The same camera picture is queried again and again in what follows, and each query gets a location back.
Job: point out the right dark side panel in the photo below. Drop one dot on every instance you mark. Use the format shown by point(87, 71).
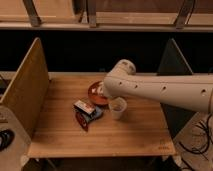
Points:
point(173, 63)

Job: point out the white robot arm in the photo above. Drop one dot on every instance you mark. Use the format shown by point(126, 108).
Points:
point(191, 92)

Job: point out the red-brown plate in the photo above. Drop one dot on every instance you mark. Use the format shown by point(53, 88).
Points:
point(95, 94)

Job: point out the blue snack packet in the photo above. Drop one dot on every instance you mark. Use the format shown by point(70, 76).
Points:
point(97, 114)

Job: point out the white paper cup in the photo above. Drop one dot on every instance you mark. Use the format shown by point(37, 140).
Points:
point(117, 107)

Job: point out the wooden shelf rail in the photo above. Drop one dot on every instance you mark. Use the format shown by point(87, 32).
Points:
point(108, 15)

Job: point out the white and red eraser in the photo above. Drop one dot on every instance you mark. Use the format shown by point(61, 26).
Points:
point(84, 107)

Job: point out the left wooden side panel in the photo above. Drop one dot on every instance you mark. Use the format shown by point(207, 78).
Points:
point(23, 98)

